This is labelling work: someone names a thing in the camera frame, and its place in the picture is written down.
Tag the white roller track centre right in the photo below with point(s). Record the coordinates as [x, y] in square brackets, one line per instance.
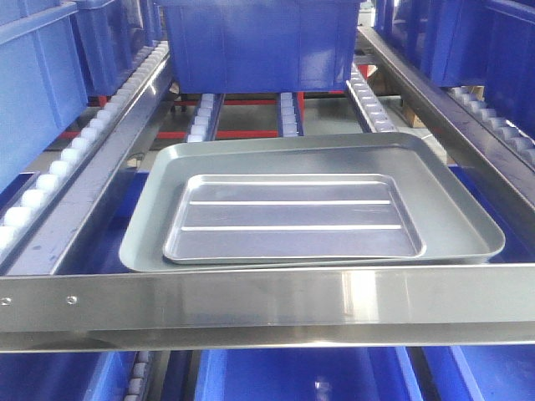
[371, 113]

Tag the white roller track far right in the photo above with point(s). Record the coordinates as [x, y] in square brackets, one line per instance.
[503, 129]

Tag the red floor frame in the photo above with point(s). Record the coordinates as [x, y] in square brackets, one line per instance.
[237, 133]

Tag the blue bin on right shelf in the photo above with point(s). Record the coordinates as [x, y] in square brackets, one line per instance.
[240, 47]

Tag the white roller track centre left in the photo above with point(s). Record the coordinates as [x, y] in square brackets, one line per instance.
[205, 120]

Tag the blue bin bottom right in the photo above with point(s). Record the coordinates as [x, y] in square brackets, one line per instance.
[498, 372]

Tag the blue bin bottom centre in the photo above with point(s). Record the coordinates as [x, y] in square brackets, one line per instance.
[307, 374]

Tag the blue bin far right shelf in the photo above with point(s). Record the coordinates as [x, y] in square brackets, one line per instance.
[458, 43]

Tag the blue bin shelf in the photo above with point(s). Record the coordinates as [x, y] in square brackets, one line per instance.
[42, 86]
[458, 43]

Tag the white roller track shelf left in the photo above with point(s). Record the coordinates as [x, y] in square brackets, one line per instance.
[38, 192]

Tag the silver ribbed metal tray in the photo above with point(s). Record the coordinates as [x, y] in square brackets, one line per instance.
[269, 218]

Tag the blue bin bottom left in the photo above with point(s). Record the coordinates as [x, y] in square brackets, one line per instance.
[65, 376]

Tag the large grey plastic tray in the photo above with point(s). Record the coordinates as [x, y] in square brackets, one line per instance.
[453, 225]

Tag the blue bin left shelf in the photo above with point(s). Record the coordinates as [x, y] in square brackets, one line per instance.
[42, 86]

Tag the white roller track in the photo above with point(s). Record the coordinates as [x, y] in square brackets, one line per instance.
[290, 122]
[205, 120]
[503, 129]
[371, 113]

